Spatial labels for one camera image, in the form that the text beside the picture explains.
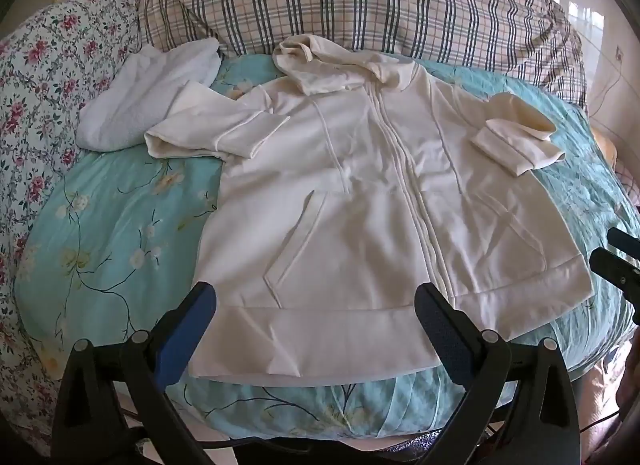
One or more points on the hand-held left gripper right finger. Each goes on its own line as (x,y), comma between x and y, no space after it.
(444,332)

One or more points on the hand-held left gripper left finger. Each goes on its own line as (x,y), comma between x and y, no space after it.
(184,332)

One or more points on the plaid quilt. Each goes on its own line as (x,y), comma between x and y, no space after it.
(380,0)

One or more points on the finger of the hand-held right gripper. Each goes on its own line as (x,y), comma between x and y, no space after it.
(624,240)
(612,270)

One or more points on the pink floral bedsheet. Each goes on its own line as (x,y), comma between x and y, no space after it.
(37,95)

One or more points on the white fleece garment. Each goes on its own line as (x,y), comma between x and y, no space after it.
(145,100)

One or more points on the teal floral blanket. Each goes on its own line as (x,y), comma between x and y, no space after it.
(115,230)

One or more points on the cream zip hoodie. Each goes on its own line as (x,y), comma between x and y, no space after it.
(370,195)

